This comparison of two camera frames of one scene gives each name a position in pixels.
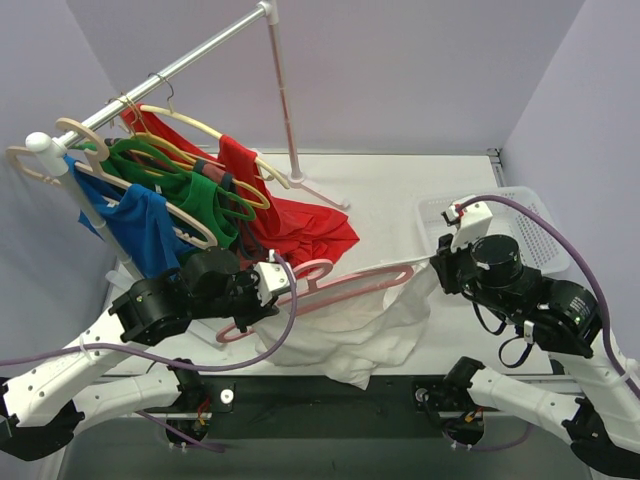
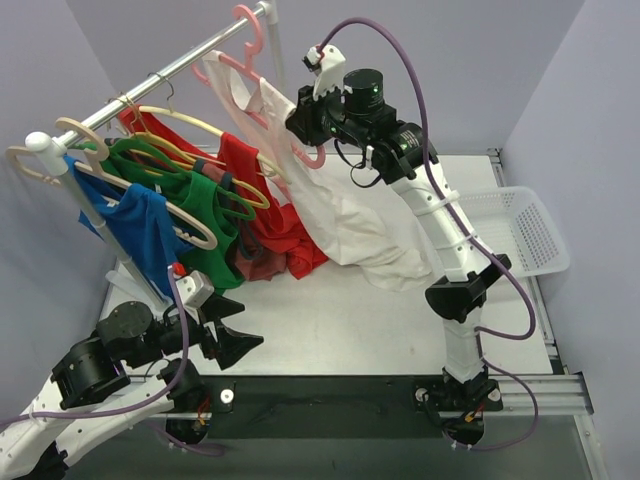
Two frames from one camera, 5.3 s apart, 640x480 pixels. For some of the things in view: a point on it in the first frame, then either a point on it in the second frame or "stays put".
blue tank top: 137,219 stays put
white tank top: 354,337 -> 339,220
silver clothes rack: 52,152 stays put
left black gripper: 248,298 -> 209,333
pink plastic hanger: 319,269 -> 249,65
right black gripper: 445,267 -> 302,123
